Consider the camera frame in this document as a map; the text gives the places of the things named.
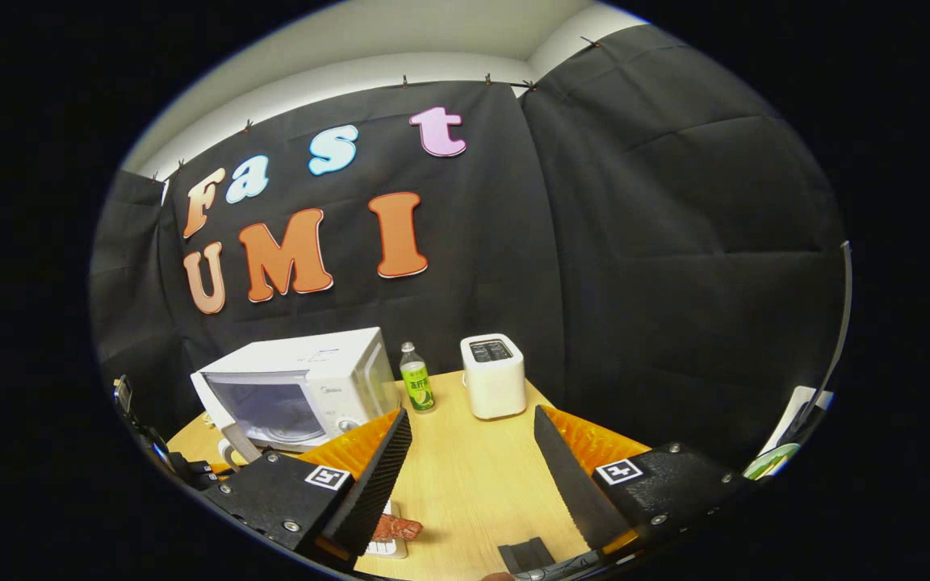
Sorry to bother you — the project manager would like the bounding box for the white board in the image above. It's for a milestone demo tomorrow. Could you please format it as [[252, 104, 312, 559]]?
[[760, 386, 835, 457]]

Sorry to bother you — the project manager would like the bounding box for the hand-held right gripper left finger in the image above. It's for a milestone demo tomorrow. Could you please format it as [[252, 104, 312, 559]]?
[[200, 408, 413, 574]]

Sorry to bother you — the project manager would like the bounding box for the brown grilled meat piece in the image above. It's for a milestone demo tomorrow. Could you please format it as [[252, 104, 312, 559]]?
[[372, 514, 424, 543]]

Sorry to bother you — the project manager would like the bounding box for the black backdrop cloth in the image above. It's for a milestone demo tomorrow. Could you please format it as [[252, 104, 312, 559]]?
[[90, 24, 849, 477]]

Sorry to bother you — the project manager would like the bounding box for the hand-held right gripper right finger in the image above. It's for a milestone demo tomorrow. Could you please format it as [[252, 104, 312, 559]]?
[[531, 405, 752, 559]]

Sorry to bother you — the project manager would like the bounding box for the white microwave oven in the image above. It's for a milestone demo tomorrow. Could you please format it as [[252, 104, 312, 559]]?
[[191, 327, 401, 465]]

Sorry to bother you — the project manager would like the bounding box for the white toaster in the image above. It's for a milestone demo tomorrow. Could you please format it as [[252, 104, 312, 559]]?
[[460, 333, 527, 420]]

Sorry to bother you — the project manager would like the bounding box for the grey frame pole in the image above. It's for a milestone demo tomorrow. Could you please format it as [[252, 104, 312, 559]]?
[[788, 240, 853, 453]]

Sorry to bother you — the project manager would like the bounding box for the green label drink bottle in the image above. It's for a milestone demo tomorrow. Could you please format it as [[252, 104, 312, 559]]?
[[399, 341, 436, 414]]

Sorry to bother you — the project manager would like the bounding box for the small white plate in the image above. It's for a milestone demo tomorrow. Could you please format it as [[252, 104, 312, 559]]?
[[364, 500, 409, 559]]

